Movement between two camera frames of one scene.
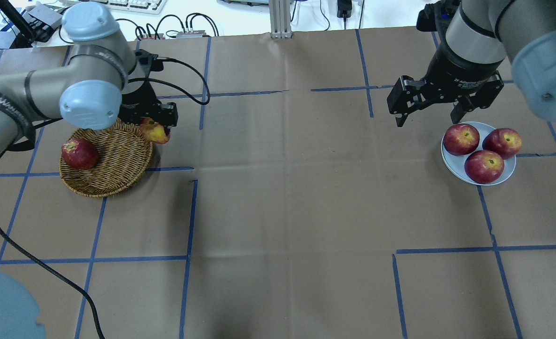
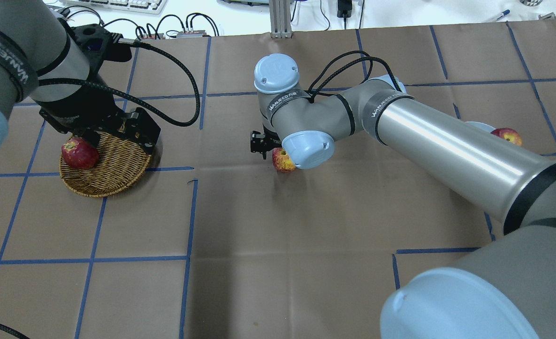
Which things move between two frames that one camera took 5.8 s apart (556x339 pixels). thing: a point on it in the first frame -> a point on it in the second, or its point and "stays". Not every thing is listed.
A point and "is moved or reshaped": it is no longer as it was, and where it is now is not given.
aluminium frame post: x=280 y=17 stays
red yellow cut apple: x=154 y=130 is moved or reshaped
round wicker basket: x=125 y=154 stays
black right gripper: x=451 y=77 -> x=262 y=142
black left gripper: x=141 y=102 -> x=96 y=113
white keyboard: x=147 y=6 stays
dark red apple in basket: x=79 y=153 stays
